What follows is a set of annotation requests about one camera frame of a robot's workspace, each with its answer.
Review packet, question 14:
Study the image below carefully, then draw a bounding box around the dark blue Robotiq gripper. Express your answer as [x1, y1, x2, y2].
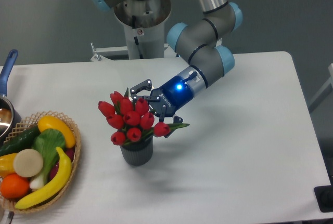
[129, 76, 194, 138]

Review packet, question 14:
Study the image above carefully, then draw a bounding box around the red tulip bouquet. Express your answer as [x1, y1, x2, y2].
[98, 91, 189, 146]

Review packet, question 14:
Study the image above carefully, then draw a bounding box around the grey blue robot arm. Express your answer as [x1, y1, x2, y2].
[92, 0, 243, 130]

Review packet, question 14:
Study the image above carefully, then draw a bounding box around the dark grey ribbed vase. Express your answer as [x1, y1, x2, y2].
[120, 136, 153, 166]

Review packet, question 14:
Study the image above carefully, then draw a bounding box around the dark red vegetable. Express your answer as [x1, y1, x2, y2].
[49, 148, 75, 181]

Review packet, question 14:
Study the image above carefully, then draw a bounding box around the green bok choy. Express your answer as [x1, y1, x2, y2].
[30, 128, 66, 191]

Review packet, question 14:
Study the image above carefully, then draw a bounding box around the woven wicker basket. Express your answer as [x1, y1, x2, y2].
[1, 111, 81, 214]

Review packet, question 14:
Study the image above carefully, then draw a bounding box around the yellow banana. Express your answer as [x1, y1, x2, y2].
[15, 147, 72, 209]

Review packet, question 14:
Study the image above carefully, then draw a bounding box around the green cucumber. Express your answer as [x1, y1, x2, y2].
[1, 126, 40, 156]

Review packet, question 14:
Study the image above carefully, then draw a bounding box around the beige round disc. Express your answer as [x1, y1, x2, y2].
[13, 149, 44, 178]

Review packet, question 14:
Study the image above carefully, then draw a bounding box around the yellow bell pepper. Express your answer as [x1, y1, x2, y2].
[0, 153, 17, 178]

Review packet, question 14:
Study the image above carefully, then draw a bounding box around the orange fruit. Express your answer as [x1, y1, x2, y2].
[1, 174, 30, 199]

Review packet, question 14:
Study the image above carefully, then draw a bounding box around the black device at table edge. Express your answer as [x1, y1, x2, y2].
[314, 185, 332, 213]

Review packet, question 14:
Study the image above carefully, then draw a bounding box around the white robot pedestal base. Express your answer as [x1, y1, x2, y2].
[89, 0, 183, 62]

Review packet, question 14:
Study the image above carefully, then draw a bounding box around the blue handled saucepan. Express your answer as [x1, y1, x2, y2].
[1, 49, 21, 145]

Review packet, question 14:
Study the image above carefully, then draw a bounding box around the white frame at right edge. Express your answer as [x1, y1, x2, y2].
[308, 63, 332, 113]

